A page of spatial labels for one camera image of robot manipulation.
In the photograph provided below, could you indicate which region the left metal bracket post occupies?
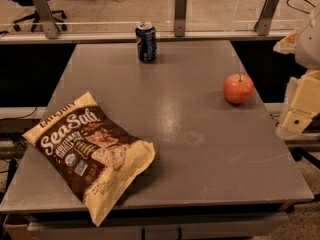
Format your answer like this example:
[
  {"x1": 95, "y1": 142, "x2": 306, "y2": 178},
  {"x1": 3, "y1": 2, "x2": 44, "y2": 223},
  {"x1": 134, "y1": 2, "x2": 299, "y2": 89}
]
[{"x1": 32, "y1": 0, "x2": 59, "y2": 39}]

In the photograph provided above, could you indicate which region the blue soda can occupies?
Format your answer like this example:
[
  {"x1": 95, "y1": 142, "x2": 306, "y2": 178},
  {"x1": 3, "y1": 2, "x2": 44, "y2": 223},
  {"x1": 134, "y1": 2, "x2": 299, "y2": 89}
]
[{"x1": 135, "y1": 22, "x2": 157, "y2": 62}]

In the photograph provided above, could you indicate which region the red apple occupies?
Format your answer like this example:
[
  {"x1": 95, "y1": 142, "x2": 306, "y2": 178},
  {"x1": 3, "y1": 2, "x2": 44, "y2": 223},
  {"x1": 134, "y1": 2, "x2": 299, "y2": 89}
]
[{"x1": 223, "y1": 74, "x2": 254, "y2": 104}]

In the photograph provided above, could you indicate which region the glass barrier panel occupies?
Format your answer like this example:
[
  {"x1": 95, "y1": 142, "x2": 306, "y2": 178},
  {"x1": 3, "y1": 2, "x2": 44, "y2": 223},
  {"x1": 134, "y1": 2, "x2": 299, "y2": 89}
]
[{"x1": 0, "y1": 0, "x2": 320, "y2": 35}]

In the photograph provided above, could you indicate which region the right metal bracket post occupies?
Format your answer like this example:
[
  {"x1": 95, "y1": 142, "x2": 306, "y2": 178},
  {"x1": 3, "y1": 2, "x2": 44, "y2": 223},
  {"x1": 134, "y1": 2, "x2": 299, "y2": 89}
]
[{"x1": 254, "y1": 0, "x2": 280, "y2": 36}]

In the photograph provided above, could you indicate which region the brown sea salt chip bag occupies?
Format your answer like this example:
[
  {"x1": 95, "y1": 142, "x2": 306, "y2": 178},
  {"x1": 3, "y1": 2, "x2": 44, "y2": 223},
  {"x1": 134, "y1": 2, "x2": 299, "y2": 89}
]
[{"x1": 23, "y1": 93, "x2": 155, "y2": 226}]

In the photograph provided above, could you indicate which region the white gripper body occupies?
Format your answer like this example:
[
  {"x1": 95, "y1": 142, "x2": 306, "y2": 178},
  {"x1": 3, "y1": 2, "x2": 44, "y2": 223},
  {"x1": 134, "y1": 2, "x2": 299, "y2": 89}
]
[{"x1": 295, "y1": 3, "x2": 320, "y2": 69}]

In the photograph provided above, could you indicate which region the metal bracket post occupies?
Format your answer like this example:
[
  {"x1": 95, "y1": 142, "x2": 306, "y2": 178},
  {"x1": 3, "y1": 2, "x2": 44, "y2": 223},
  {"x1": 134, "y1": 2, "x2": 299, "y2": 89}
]
[
  {"x1": 254, "y1": 0, "x2": 280, "y2": 36},
  {"x1": 174, "y1": 0, "x2": 187, "y2": 37},
  {"x1": 32, "y1": 0, "x2": 59, "y2": 39}
]

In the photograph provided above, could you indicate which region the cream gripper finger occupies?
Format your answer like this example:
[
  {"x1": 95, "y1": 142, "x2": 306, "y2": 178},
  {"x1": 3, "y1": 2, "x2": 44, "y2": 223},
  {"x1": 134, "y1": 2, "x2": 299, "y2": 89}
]
[
  {"x1": 273, "y1": 29, "x2": 298, "y2": 54},
  {"x1": 276, "y1": 69, "x2": 320, "y2": 138}
]

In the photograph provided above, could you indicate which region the middle metal bracket post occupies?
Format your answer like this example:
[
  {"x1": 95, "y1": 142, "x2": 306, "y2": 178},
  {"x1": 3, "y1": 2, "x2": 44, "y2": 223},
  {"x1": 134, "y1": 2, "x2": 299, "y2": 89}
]
[{"x1": 174, "y1": 0, "x2": 187, "y2": 37}]

